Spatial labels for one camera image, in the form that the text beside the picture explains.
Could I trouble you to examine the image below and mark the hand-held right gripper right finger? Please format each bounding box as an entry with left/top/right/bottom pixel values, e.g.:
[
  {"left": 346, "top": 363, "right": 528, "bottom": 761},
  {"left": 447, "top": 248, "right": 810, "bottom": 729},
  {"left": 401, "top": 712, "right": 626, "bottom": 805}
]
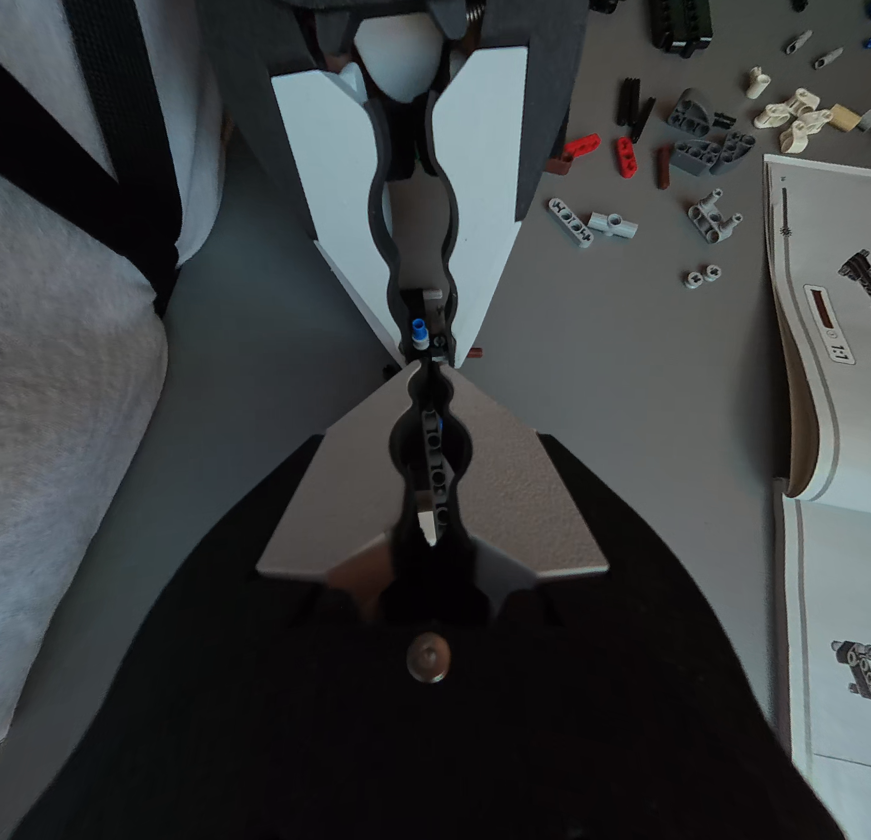
[{"left": 435, "top": 364, "right": 611, "bottom": 610}]

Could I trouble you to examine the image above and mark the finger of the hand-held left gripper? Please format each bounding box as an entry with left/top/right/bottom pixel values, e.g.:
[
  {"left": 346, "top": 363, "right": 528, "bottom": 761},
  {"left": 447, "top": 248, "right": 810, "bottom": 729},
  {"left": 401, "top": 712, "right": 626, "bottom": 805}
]
[
  {"left": 423, "top": 45, "right": 529, "bottom": 369},
  {"left": 271, "top": 63, "right": 412, "bottom": 368}
]

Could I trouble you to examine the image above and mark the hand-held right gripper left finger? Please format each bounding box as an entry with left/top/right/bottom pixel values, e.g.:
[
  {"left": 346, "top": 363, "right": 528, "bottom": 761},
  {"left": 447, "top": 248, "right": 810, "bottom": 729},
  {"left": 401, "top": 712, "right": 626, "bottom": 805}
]
[{"left": 256, "top": 362, "right": 433, "bottom": 623}]

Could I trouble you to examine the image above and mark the black lego beam assembly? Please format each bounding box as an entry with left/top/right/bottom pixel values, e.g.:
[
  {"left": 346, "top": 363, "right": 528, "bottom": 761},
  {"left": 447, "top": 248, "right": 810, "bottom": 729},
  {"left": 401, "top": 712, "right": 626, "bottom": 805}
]
[{"left": 384, "top": 289, "right": 487, "bottom": 548}]

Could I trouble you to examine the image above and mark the grey lego beam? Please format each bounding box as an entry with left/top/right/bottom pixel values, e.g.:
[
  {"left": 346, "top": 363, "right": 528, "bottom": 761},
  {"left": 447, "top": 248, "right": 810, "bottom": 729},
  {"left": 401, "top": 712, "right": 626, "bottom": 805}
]
[{"left": 547, "top": 198, "right": 595, "bottom": 249}]

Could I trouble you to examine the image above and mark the dark grey curved lego panel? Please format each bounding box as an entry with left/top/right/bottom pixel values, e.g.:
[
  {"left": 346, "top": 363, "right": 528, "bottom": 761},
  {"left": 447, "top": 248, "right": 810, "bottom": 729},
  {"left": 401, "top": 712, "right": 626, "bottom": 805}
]
[
  {"left": 670, "top": 139, "right": 722, "bottom": 178},
  {"left": 711, "top": 131, "right": 757, "bottom": 174},
  {"left": 665, "top": 88, "right": 713, "bottom": 137}
]

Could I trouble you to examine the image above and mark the grey lego pin connector block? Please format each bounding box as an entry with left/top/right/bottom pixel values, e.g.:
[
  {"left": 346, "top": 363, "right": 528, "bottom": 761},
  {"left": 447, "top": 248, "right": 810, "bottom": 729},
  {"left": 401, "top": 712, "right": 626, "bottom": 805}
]
[{"left": 687, "top": 188, "right": 743, "bottom": 244}]

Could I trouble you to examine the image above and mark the lego instruction booklet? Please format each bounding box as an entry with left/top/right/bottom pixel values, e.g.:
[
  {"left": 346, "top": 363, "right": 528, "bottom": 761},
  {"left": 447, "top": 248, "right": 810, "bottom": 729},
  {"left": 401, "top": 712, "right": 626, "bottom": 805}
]
[{"left": 762, "top": 153, "right": 871, "bottom": 840}]

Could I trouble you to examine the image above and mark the black lego frame assembly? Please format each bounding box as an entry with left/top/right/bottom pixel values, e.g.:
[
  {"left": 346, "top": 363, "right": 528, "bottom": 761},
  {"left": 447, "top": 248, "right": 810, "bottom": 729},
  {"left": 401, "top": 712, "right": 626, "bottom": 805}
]
[{"left": 645, "top": 0, "right": 714, "bottom": 60}]

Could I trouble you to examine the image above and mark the black strap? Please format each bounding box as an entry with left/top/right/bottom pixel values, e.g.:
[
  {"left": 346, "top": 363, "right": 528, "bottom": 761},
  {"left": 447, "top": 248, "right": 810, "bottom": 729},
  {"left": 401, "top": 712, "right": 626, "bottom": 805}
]
[{"left": 0, "top": 0, "right": 186, "bottom": 318}]

